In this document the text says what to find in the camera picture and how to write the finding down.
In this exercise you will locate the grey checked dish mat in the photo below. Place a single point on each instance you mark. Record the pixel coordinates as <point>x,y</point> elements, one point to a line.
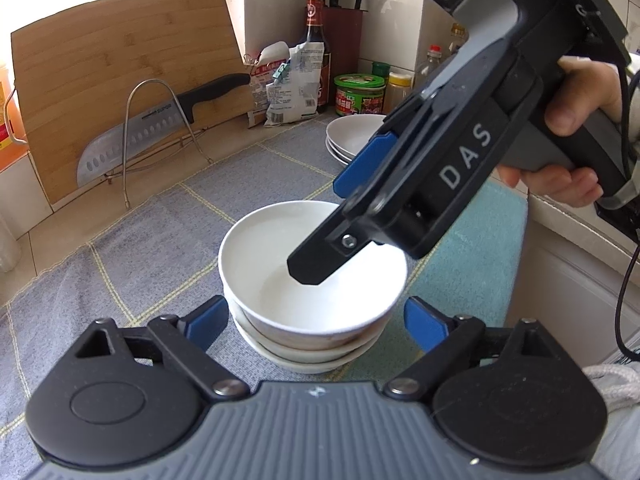
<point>150,260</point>

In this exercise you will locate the yellow-lid spice jar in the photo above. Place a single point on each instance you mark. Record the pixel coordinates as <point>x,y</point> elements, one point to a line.
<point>399,90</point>

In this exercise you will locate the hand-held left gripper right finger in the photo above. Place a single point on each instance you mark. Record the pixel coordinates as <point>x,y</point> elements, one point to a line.
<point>425,327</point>

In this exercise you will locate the white orange-print bag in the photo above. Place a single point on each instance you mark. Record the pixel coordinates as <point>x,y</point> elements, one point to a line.
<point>260,95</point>

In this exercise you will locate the white round plate fruit print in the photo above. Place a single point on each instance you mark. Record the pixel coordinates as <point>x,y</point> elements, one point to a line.
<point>342,161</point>

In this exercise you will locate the green-cap bottle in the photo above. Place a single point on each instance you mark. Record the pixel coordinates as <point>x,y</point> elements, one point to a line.
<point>380,67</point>

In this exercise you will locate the white blue-print plastic bag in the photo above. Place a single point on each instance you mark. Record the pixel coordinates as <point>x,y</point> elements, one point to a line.
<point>300,90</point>

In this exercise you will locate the orange cooking wine jug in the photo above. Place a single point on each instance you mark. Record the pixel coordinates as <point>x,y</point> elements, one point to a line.
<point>6,125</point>

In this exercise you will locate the glass bottle red cap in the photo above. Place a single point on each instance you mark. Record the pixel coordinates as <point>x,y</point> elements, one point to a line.
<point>427,67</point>

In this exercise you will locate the cooking oil bottle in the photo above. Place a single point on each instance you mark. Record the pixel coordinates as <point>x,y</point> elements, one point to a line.
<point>457,40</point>

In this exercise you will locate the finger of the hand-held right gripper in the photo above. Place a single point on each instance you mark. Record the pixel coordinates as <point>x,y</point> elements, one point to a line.
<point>315,265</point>
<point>362,165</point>

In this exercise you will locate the dark soy sauce bottle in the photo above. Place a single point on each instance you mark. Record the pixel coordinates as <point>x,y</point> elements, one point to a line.
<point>315,30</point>

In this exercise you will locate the person's grey clothing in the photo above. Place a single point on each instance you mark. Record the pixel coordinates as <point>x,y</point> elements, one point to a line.
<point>615,410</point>

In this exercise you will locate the teal binder clip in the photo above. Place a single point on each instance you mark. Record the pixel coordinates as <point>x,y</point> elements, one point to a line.
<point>282,72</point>

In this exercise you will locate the person's right hand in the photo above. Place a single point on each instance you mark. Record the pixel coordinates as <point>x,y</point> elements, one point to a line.
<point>585,90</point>

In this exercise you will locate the dark red knife block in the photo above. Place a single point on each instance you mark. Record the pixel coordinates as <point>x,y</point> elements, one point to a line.
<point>345,35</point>

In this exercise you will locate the bamboo cutting board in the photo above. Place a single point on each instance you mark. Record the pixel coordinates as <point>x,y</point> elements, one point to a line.
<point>100,60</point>

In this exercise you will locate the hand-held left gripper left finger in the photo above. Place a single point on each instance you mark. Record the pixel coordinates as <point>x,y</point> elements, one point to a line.
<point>210,322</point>

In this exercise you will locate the green-lid sauce jar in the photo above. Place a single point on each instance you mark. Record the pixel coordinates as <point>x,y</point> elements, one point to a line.
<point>357,100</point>

